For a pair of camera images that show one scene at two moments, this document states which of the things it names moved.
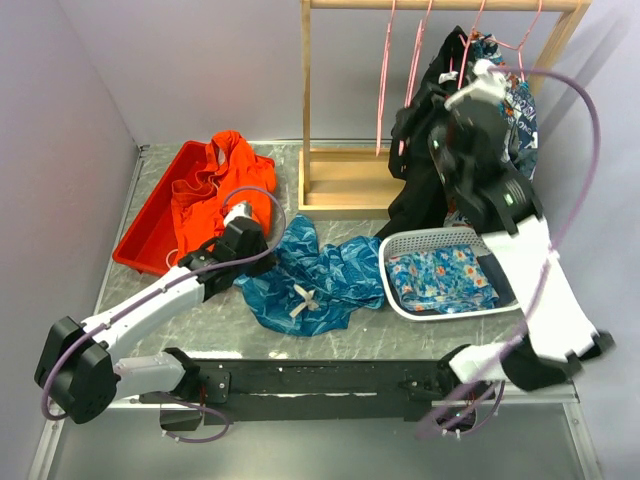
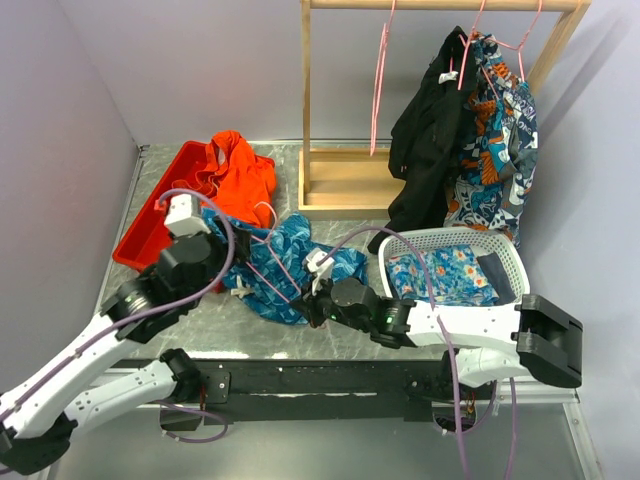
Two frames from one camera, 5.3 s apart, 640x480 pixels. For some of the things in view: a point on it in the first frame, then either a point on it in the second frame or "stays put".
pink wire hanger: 412,76 -> 274,252
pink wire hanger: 519,46 stays put
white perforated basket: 403,242 stays put
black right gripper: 444,113 -> 302,304
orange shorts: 230,173 stays put
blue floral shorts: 447,280 stays put
